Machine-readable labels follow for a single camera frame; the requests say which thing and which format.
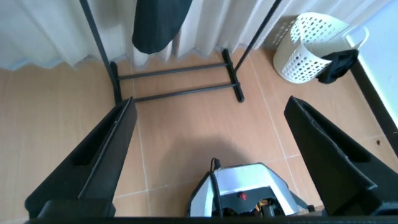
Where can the white laundry basket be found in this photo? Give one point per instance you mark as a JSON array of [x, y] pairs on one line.
[[298, 62]]

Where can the black shorts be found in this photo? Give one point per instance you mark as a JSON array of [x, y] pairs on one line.
[[155, 25]]

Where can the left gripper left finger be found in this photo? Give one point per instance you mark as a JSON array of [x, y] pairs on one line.
[[93, 186]]

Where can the black heap of clothes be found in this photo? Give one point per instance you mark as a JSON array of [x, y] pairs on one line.
[[339, 63]]

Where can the black clothes rack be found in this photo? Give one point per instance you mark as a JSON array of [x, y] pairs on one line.
[[231, 71]]

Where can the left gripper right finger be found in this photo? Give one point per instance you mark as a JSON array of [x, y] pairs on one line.
[[342, 186]]

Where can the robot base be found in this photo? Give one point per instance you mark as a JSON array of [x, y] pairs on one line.
[[248, 177]]

